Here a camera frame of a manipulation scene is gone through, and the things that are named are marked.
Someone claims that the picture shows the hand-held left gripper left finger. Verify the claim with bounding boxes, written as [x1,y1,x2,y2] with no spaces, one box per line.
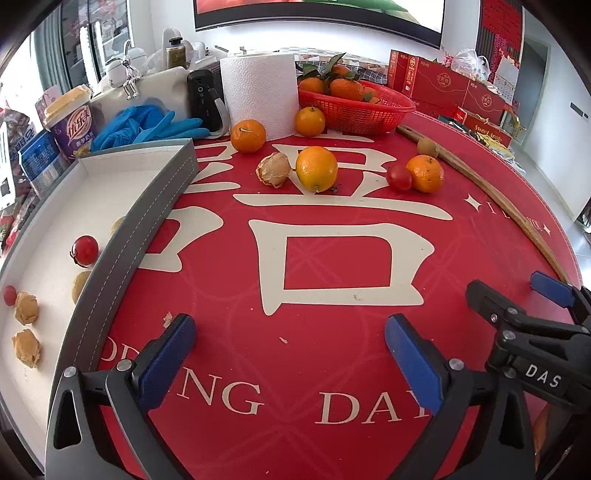
[45,314,197,480]

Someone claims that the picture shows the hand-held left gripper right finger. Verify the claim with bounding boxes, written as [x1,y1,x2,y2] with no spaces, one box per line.
[385,314,539,480]

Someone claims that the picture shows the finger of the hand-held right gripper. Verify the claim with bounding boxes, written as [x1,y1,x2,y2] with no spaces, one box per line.
[465,280,591,344]
[530,271,591,324]

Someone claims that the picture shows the large bumpy tangerine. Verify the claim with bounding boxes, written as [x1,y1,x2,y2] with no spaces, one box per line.
[406,154,445,193]

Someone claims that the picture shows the grey tray white inside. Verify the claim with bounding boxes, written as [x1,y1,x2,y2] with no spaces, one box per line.
[0,138,199,472]

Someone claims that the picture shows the red tomato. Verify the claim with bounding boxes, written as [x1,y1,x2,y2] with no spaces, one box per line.
[386,164,413,192]
[69,235,100,267]

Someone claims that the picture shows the large smooth orange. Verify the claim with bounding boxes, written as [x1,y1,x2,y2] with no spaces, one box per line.
[295,146,339,193]

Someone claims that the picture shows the small tangerine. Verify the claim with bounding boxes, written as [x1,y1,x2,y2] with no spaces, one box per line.
[230,119,267,154]

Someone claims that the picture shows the red printed table mat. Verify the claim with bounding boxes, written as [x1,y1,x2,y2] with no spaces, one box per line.
[44,111,578,480]

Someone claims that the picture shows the long curved wooden stick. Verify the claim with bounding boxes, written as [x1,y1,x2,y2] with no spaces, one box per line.
[396,124,571,284]

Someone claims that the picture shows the tan walnut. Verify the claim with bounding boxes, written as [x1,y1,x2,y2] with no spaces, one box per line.
[14,292,40,325]
[11,329,43,368]

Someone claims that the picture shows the red box with gold lettering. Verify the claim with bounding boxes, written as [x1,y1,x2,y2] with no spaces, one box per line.
[455,105,513,147]

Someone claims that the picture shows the grey door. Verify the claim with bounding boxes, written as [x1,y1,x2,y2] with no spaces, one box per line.
[517,39,552,148]

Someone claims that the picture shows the cracked open walnut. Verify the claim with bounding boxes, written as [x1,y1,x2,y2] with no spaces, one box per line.
[256,152,295,188]

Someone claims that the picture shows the white paper calendar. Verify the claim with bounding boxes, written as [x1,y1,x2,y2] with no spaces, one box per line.
[492,55,520,104]

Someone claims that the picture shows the stack of red gift boxes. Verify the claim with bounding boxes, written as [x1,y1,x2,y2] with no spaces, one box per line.
[387,48,506,121]

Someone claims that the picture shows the red plastic basket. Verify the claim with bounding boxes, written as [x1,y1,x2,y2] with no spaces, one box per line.
[298,79,416,136]

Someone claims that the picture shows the blue rubber gloves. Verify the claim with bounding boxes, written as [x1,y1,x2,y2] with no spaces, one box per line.
[91,104,211,152]

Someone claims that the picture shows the clear plastic bag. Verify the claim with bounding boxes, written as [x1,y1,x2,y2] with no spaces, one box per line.
[443,46,490,81]

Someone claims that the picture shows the purple drink cup yellow lid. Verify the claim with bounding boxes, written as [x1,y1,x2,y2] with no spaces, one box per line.
[42,84,99,160]

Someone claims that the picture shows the small smooth orange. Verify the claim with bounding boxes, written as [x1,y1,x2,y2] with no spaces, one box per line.
[295,106,326,137]

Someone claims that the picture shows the checked cloth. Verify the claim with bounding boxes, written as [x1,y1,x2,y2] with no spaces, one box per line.
[295,48,393,86]

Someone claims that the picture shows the pile of leafy tangerines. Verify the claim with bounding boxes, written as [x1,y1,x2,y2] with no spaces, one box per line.
[298,52,384,104]

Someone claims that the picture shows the black electronic device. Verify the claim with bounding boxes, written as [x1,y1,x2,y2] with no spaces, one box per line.
[187,62,232,138]

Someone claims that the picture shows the white glossy container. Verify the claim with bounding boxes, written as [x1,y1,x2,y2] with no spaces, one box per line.
[90,66,192,125]

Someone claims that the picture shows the white paper towel roll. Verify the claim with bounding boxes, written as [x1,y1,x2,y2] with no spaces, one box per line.
[219,52,301,140]

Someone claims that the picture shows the silver figurine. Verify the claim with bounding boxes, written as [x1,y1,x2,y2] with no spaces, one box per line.
[119,39,141,100]

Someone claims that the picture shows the pink milk carton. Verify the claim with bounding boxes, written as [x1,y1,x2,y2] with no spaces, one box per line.
[36,85,63,116]

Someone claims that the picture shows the brown pump bottle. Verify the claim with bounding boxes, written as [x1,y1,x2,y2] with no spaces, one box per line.
[161,28,197,72]

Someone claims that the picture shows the black framed glass door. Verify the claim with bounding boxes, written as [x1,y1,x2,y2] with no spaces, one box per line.
[28,0,132,93]

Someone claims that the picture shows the red wall hanging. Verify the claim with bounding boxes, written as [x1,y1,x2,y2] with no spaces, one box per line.
[475,0,527,61]

